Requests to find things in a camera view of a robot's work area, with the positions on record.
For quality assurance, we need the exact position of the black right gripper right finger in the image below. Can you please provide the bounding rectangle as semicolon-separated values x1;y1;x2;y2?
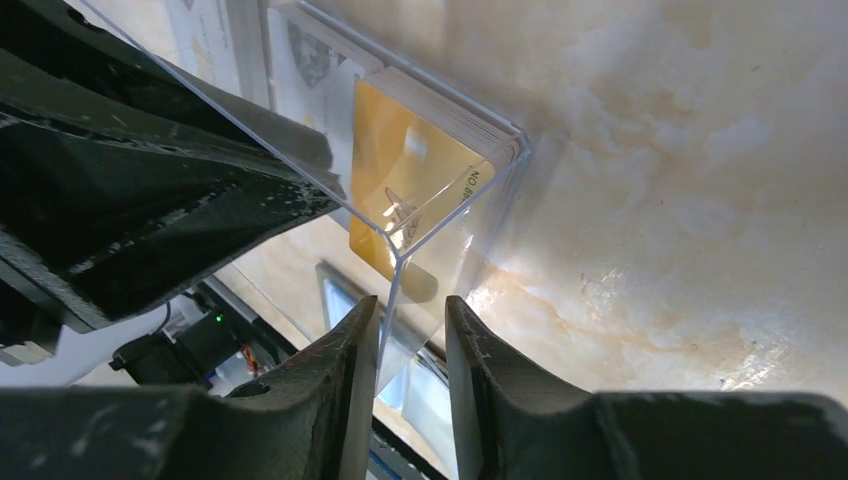
445;296;847;479

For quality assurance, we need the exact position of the clear plastic card box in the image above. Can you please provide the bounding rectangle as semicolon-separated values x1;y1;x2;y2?
85;1;532;388

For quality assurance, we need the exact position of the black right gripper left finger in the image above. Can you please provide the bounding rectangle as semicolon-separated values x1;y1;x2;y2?
0;295;380;480

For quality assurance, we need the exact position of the grey card holder wallet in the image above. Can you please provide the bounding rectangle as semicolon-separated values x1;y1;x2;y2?
316;261;457;479

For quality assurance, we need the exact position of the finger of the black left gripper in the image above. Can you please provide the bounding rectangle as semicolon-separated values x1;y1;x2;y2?
1;1;337;332

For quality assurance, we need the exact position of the yellow card stack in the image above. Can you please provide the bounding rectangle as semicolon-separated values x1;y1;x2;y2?
349;67;524;279

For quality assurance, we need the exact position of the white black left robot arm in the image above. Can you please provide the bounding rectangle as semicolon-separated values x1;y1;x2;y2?
1;1;337;385

